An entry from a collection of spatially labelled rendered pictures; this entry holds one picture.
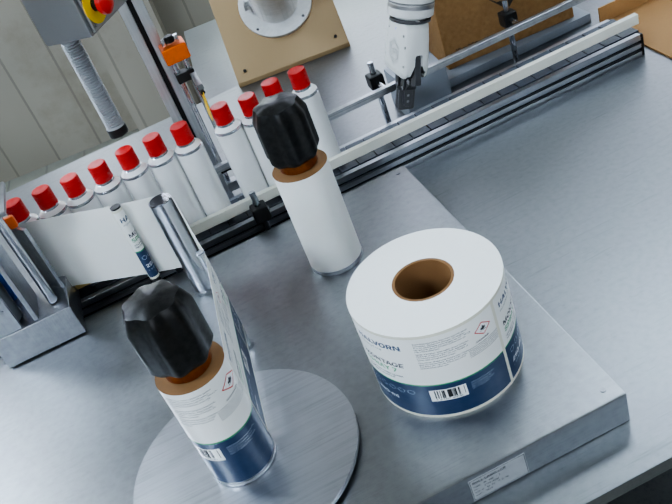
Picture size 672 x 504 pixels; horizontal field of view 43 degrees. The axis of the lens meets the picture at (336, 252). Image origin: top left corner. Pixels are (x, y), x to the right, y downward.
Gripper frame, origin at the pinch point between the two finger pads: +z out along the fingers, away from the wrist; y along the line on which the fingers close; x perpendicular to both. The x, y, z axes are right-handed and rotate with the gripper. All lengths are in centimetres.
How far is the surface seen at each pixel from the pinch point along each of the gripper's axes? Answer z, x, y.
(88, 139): 113, -47, -267
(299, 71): -7.5, -21.1, 0.8
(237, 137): 3.2, -33.1, 1.7
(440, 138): 6.9, 5.6, 5.2
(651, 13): -10, 59, -7
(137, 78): 75, -23, -242
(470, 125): 4.8, 11.6, 5.5
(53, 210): 13, -66, 2
